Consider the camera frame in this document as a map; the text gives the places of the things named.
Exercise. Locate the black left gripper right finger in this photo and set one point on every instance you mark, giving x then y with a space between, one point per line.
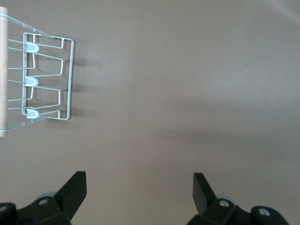
204 199

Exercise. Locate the brown table mat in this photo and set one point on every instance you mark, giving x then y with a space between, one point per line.
175 93

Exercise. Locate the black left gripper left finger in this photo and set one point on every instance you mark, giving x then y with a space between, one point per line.
70 197

